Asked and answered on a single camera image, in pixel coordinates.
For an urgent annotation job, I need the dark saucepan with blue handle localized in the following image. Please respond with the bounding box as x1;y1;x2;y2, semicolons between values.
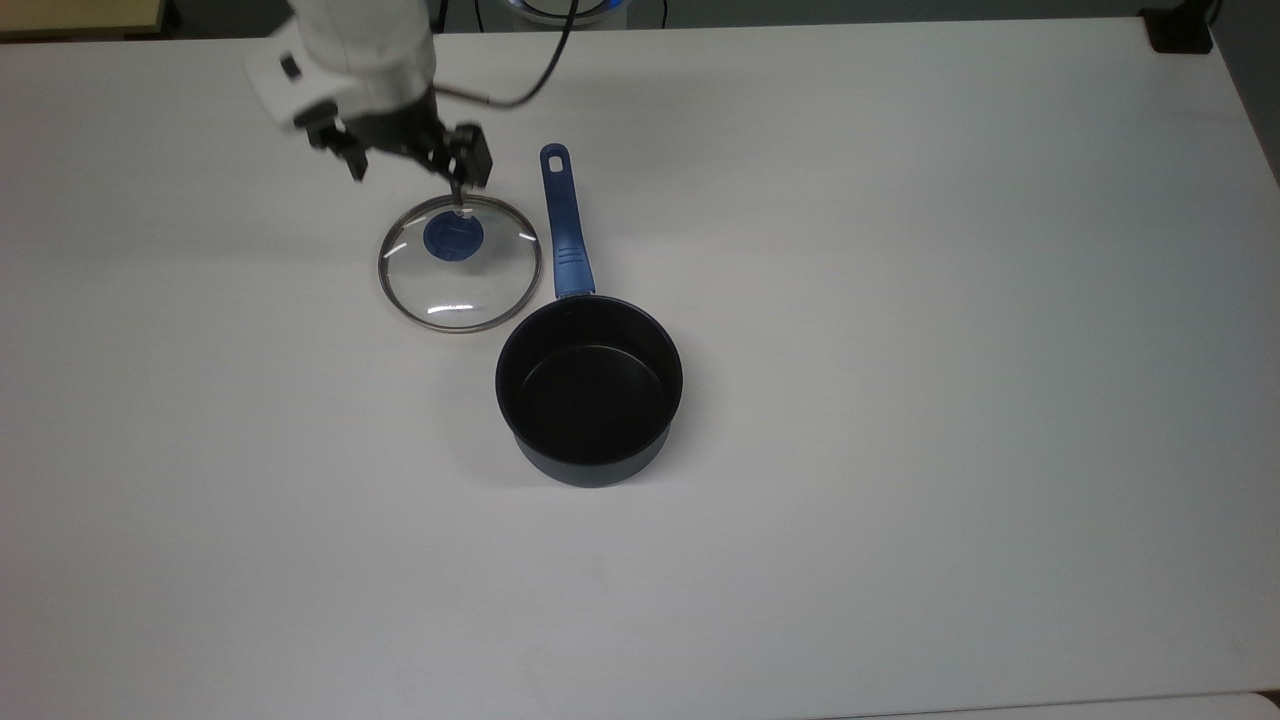
494;142;685;490

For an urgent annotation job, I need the wooden board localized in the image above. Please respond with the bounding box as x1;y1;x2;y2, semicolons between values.
0;0;163;41

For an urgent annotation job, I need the black table clamp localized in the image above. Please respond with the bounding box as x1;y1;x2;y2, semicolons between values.
1139;4;1217;55

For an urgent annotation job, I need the glass lid with blue knob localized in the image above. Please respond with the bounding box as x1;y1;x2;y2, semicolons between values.
377;193;544;335

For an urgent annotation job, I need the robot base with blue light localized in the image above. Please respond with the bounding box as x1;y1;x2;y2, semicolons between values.
503;0;633;22

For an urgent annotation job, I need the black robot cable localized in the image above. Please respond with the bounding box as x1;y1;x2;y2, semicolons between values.
430;0;578;110

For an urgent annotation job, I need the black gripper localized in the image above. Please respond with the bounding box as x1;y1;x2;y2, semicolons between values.
296;84;494;217

